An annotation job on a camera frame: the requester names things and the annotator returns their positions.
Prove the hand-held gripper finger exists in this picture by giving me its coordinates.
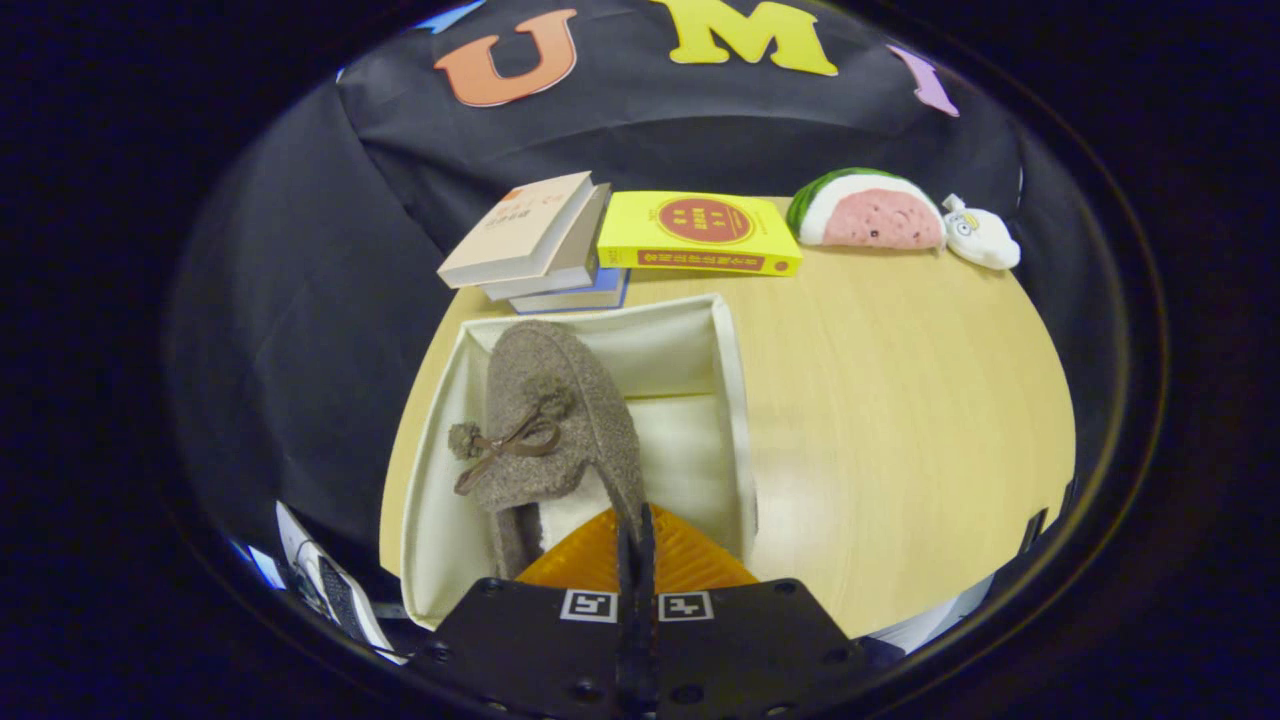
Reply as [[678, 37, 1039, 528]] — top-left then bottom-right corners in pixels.
[[408, 503, 639, 720], [637, 503, 866, 720]]

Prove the beige fabric storage box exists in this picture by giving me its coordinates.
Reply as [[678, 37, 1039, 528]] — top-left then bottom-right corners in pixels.
[[400, 292, 758, 631]]

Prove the brown fuzzy shoe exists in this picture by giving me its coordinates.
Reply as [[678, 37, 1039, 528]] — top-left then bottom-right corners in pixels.
[[447, 319, 649, 581]]

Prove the white flat object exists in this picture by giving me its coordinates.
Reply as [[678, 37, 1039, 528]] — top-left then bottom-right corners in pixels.
[[275, 500, 409, 666]]

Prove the blue cover book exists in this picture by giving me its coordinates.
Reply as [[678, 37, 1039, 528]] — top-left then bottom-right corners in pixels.
[[508, 265, 631, 316]]

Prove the white cover book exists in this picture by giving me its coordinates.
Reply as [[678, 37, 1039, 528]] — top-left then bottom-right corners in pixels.
[[480, 183, 613, 302]]

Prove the yellow book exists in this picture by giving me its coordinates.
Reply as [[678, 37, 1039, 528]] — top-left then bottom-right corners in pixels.
[[597, 190, 804, 278]]

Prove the beige cover book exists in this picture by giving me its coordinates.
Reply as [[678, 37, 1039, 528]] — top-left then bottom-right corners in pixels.
[[437, 171, 597, 291]]

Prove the black backdrop cloth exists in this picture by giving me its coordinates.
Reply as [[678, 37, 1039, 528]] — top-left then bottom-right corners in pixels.
[[165, 0, 1121, 591]]

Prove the watermelon slice plush toy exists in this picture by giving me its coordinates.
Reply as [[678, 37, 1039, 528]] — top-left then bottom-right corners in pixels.
[[786, 167, 947, 251]]

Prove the white plush toy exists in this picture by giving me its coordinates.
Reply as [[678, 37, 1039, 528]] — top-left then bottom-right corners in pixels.
[[940, 193, 1022, 272]]

